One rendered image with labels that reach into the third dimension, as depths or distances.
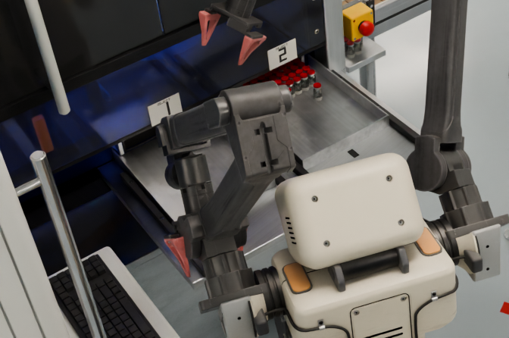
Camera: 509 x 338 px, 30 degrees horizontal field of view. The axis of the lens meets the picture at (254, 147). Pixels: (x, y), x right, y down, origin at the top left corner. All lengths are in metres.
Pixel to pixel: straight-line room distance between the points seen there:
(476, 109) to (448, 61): 2.15
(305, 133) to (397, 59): 1.77
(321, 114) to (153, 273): 0.62
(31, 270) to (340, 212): 0.51
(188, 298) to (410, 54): 1.81
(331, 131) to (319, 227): 0.90
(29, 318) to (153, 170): 0.76
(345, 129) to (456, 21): 0.74
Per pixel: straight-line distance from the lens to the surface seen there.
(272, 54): 2.38
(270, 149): 1.30
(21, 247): 1.57
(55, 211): 1.57
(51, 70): 2.00
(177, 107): 2.30
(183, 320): 2.77
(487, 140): 3.69
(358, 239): 1.50
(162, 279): 2.62
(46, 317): 1.69
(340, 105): 2.44
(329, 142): 2.33
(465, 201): 1.68
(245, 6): 2.00
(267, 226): 2.15
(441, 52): 1.70
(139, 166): 2.35
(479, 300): 3.14
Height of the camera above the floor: 2.40
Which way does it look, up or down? 40 degrees down
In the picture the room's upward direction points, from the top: 8 degrees counter-clockwise
